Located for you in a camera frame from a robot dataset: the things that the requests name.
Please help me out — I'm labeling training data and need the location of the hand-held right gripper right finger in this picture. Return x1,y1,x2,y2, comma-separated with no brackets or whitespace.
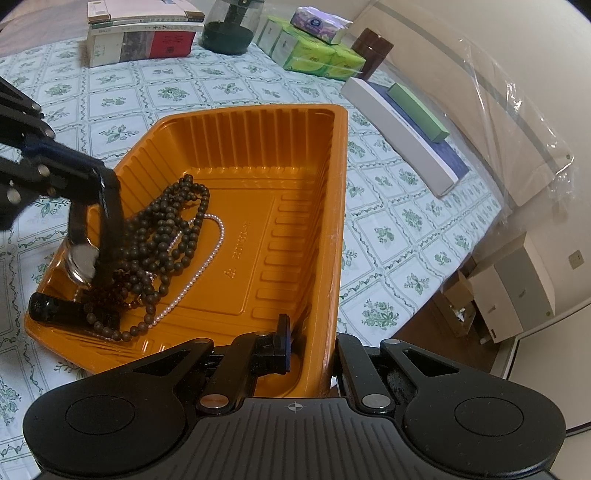
332,335,500,415

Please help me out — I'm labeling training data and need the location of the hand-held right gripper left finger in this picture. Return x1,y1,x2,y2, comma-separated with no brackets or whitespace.
99,313,305,416

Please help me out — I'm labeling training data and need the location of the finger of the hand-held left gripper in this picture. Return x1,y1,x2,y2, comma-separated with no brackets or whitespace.
0,156,122,232
0,76,100,171

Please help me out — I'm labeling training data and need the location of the black strap wristwatch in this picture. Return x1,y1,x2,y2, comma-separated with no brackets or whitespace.
64,167,126,301

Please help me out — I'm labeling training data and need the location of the orange plastic tray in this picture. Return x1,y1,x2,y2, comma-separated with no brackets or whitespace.
24,104,349,398

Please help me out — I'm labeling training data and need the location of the dark bead necklace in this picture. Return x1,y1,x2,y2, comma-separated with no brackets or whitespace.
85,174,211,342

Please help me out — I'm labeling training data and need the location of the white pearl necklace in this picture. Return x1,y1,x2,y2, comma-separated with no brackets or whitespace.
148,213,225,326

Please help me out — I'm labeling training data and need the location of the black glossy wristband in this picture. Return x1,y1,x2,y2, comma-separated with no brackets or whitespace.
28,293,86,329

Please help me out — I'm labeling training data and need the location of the cardboard box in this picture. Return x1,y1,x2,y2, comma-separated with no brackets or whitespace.
443,270,478,337

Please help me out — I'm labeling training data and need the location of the green floral tablecloth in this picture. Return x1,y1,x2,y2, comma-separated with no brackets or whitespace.
0,34,504,462

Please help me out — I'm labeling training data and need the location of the thin white book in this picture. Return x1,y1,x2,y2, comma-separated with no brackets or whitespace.
88,20,204,36

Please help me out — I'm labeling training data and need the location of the pink cover book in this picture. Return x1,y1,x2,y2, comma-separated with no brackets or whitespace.
87,0,206,24

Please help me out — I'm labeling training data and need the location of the white cabinet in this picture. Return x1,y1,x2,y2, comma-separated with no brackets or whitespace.
468,231,557,343

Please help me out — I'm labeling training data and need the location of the dark green glass lantern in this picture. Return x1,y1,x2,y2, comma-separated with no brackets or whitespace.
202,0,265,54

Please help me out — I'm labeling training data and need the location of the blue notebook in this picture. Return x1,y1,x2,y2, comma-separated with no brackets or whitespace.
372,83,469,183

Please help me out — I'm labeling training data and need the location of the white flat box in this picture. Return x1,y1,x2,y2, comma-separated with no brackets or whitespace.
341,77,458,197

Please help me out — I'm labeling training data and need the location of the small green box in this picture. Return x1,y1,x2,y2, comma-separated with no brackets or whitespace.
387,83,451,142

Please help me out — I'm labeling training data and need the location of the green tissue packs bundle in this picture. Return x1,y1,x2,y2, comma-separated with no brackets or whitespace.
256,15,366,81

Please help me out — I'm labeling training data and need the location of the clear plastic sheet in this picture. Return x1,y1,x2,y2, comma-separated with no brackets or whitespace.
351,0,575,222

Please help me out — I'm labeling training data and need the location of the purple tissue pack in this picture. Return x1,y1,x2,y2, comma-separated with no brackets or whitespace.
290,6,354,45

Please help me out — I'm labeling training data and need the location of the brown jar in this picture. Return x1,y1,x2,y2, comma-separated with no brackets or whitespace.
352,28,394,81

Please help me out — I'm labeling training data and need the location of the brown bead bracelet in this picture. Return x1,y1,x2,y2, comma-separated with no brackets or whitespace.
90,272,139,311

